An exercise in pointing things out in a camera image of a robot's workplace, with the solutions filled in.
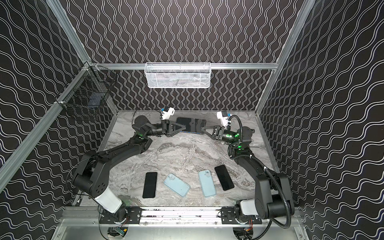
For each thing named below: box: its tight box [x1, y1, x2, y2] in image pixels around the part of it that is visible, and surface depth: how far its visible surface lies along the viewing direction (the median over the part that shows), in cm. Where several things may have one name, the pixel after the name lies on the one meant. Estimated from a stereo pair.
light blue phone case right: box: [198, 169, 217, 198], surface depth 87 cm
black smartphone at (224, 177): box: [214, 164, 235, 191], surface depth 91 cm
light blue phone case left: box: [163, 173, 191, 198], surface depth 87 cm
